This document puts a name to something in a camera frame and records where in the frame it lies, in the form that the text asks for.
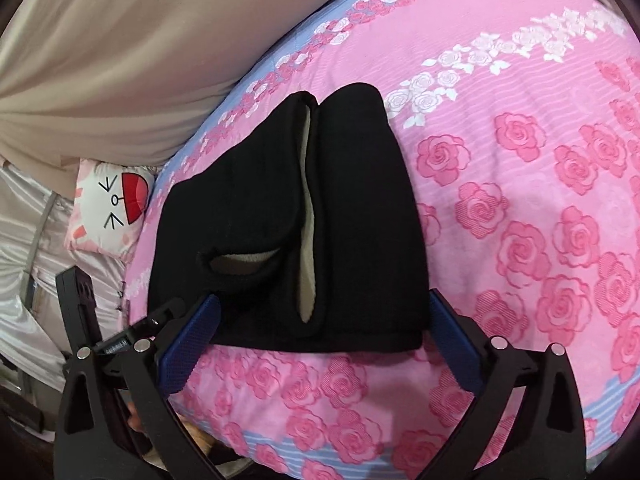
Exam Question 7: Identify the black pants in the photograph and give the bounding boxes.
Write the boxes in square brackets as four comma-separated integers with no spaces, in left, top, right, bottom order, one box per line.
[146,82,428,353]

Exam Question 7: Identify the left hand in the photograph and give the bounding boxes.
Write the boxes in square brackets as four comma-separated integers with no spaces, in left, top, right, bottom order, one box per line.
[127,401,239,465]

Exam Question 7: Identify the white cat face pillow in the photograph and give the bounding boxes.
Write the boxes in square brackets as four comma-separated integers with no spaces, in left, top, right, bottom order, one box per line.
[64,159,155,263]

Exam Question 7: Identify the silver satin cloth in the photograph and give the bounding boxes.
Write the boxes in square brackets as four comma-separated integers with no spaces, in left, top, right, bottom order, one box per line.
[1,164,125,391]

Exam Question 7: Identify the pink floral bed sheet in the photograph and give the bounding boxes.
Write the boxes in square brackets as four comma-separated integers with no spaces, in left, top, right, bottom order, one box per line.
[125,0,639,479]

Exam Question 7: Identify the beige headboard cover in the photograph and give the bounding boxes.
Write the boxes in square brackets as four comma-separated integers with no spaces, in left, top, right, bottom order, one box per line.
[1,0,330,197]

